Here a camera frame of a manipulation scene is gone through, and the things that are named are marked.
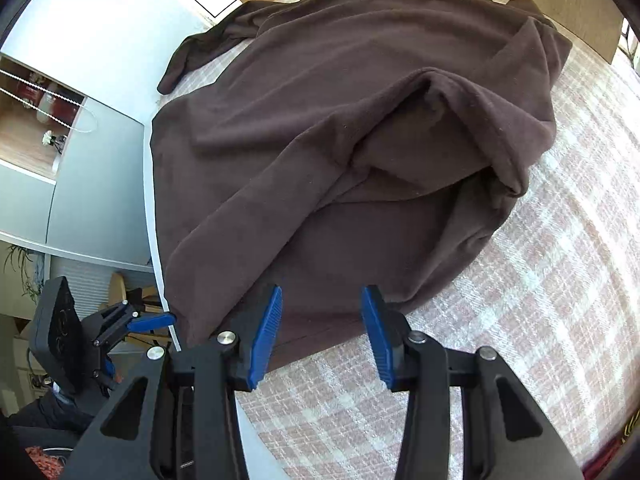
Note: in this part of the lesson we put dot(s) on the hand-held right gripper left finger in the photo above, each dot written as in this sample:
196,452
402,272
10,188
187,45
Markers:
265,335

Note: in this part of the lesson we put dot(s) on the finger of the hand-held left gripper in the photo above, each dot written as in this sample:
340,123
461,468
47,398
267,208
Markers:
150,322
107,375

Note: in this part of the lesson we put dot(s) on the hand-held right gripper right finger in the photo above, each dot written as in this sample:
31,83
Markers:
379,340

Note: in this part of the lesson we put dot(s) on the brown garment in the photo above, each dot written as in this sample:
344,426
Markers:
350,110

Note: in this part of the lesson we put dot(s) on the wooden stool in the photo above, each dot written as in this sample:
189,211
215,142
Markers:
117,290

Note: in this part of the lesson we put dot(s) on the green houseplant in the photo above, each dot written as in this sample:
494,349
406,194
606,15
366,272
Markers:
22,270

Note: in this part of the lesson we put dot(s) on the person's black jacket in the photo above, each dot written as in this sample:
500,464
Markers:
45,420

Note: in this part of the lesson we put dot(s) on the red patterned cloth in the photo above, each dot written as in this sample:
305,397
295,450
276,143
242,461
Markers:
47,465

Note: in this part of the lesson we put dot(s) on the grey cabinet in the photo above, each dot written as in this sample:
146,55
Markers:
95,185

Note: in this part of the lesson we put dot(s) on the pink plaid blanket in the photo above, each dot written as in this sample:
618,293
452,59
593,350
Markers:
525,310

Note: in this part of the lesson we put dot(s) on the small white flower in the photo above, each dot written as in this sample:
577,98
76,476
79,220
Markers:
49,137

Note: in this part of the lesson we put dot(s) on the red container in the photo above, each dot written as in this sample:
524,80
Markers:
67,110

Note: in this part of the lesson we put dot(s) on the white bottle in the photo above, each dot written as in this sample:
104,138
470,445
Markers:
46,107

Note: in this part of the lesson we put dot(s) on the red bottle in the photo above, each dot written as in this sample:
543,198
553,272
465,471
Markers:
26,92

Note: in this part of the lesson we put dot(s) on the light wooden headboard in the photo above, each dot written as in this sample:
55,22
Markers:
575,5

